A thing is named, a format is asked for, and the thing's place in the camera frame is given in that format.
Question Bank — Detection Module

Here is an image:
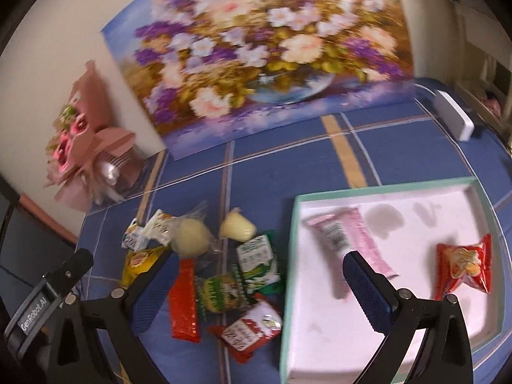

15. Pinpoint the teal rimmed white tray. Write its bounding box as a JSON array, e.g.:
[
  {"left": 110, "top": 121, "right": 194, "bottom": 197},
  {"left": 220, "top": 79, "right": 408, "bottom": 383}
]
[{"left": 280, "top": 177, "right": 511, "bottom": 383}]

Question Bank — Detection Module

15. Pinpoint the white orange snack packet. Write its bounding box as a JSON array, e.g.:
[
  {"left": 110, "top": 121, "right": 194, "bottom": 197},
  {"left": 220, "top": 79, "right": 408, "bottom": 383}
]
[{"left": 141, "top": 209, "right": 177, "bottom": 246}]

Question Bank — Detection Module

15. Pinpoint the round green cake packet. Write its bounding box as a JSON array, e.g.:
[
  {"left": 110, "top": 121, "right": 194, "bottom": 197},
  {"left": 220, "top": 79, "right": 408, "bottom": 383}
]
[{"left": 194, "top": 266, "right": 254, "bottom": 319}]

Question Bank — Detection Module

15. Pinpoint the long red snack packet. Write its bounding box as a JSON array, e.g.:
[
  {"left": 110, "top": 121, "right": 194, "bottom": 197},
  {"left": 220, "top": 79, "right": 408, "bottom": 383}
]
[{"left": 168, "top": 258, "right": 200, "bottom": 343}]

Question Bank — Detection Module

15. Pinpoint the red white milk biscuit packet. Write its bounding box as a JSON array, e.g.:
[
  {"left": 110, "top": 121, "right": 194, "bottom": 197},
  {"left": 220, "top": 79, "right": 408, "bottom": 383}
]
[{"left": 207, "top": 293, "right": 283, "bottom": 364}]

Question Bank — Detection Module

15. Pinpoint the red crisps bag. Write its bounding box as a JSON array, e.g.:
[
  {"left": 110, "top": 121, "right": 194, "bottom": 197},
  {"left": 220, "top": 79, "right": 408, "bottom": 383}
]
[{"left": 433, "top": 233, "right": 492, "bottom": 301}]

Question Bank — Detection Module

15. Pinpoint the clear round bun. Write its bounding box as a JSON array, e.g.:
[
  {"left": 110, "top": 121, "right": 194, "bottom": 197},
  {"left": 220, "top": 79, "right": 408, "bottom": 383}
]
[{"left": 171, "top": 201, "right": 221, "bottom": 259}]

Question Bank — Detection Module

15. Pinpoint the pink wrapped flower bouquet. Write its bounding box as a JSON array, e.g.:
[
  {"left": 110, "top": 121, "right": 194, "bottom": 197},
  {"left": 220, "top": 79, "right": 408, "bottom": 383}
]
[{"left": 46, "top": 61, "right": 144, "bottom": 212}]

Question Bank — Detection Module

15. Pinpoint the pink snack packet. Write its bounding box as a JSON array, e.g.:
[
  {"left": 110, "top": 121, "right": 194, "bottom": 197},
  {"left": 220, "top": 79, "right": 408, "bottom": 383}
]
[{"left": 303, "top": 207, "right": 397, "bottom": 278}]

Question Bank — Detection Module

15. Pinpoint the white rectangular device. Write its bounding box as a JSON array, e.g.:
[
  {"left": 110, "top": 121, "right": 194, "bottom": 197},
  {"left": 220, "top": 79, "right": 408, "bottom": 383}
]
[{"left": 433, "top": 90, "right": 475, "bottom": 142}]

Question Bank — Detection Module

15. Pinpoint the white wooden shelf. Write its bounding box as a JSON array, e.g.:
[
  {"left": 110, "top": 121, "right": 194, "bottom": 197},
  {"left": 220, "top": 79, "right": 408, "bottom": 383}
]
[{"left": 450, "top": 0, "right": 511, "bottom": 149}]

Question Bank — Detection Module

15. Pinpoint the yellow jelly cup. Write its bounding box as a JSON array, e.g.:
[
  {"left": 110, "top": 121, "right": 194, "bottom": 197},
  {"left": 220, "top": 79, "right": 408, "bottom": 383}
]
[{"left": 219, "top": 208, "right": 257, "bottom": 243}]

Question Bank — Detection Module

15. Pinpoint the white green cracker packet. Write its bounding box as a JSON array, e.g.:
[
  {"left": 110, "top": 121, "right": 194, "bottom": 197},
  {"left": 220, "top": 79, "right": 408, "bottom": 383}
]
[{"left": 121, "top": 219, "right": 149, "bottom": 252}]

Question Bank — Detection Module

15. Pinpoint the green white biscuit packet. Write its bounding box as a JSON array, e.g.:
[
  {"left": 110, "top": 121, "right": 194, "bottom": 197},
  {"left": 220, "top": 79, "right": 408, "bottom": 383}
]
[{"left": 236, "top": 231, "right": 282, "bottom": 296}]

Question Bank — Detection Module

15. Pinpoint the floral oil painting canvas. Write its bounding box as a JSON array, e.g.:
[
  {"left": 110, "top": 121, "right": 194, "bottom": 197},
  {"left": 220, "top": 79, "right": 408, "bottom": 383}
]
[{"left": 101, "top": 0, "right": 413, "bottom": 160}]

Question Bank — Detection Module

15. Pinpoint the blue plaid tablecloth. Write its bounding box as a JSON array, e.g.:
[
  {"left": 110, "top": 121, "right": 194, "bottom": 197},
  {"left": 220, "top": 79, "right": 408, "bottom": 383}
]
[{"left": 74, "top": 75, "right": 512, "bottom": 384}]

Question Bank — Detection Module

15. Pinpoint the yellow chips bag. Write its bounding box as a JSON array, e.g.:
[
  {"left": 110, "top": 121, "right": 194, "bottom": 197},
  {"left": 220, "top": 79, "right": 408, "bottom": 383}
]
[{"left": 119, "top": 246, "right": 169, "bottom": 289}]

